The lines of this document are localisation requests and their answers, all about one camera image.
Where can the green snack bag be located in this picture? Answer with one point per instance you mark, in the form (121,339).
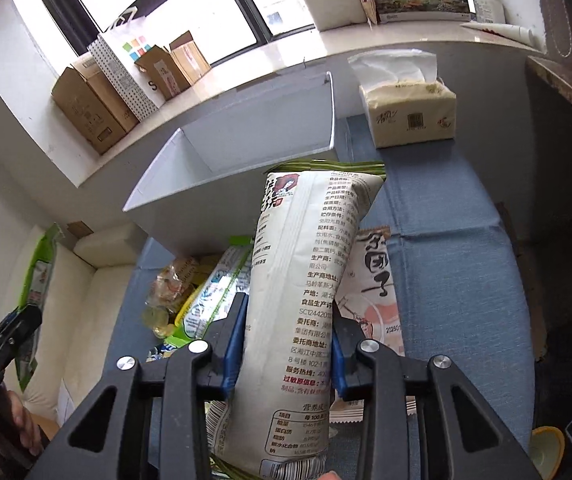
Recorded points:
(33,297)

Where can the white foam block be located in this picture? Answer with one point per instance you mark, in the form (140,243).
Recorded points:
(331,14)

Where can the white bottle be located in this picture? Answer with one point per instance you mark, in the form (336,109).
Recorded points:
(489,11)

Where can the pink white snack packet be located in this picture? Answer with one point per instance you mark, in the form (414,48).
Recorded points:
(366,293)

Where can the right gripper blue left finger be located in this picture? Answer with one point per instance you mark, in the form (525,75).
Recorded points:
(218,372)

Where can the clear candy bag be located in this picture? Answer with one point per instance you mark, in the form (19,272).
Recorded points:
(167,294)

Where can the small open cardboard box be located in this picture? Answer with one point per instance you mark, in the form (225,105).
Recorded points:
(176,67)

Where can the white storage box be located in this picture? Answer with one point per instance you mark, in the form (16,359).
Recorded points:
(207,182)

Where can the person left hand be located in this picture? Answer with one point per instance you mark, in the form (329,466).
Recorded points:
(26,429)

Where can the white tube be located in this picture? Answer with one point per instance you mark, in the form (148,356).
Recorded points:
(496,33)

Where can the yellow bowl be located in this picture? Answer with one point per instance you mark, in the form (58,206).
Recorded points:
(546,450)

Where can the yellow tissue pack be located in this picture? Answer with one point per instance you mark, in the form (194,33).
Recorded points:
(404,100)

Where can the large brown cardboard box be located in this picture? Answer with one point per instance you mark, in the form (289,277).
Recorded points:
(91,103)

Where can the tall white snack bag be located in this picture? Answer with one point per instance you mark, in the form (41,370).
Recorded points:
(275,424)

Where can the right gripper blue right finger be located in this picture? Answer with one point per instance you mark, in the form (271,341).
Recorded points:
(345,367)

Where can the blue green snack packet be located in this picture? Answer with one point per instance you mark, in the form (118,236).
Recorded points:
(214,298)

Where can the white dotted paper bag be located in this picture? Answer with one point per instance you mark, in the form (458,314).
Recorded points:
(116,52)

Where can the cream sofa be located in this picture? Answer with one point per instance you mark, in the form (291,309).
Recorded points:
(86,292)

